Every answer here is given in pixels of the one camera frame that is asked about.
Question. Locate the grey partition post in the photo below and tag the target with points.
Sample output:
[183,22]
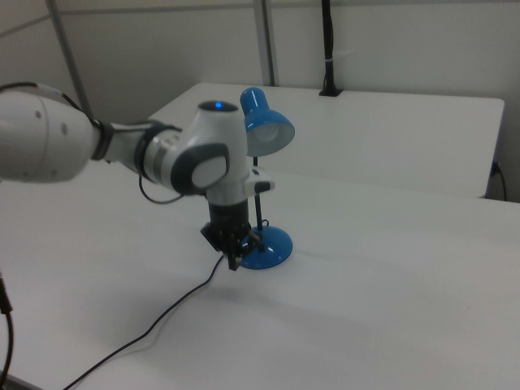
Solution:
[71,61]
[266,40]

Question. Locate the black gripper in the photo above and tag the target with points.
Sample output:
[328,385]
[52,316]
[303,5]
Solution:
[227,227]

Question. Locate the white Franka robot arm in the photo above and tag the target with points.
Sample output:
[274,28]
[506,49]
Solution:
[203,162]

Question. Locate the blue desk lamp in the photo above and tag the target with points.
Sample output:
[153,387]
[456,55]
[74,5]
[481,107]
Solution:
[272,243]

